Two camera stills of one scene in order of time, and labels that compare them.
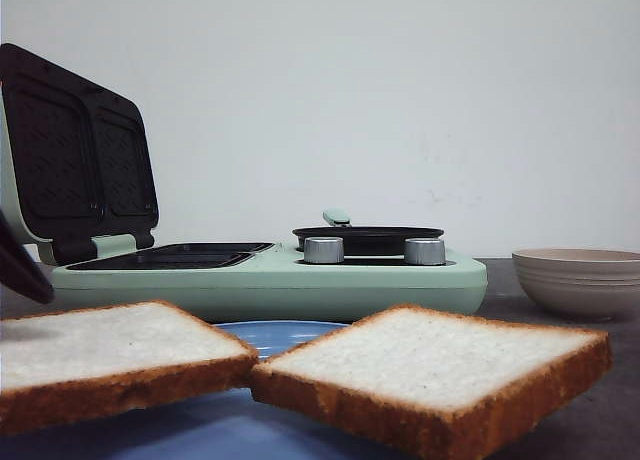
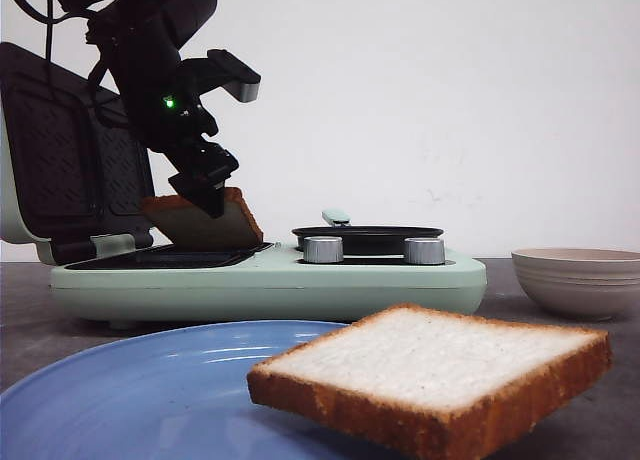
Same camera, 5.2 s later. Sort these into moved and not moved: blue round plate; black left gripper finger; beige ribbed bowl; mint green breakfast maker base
Moved: black left gripper finger
Not moved: mint green breakfast maker base; blue round plate; beige ribbed bowl
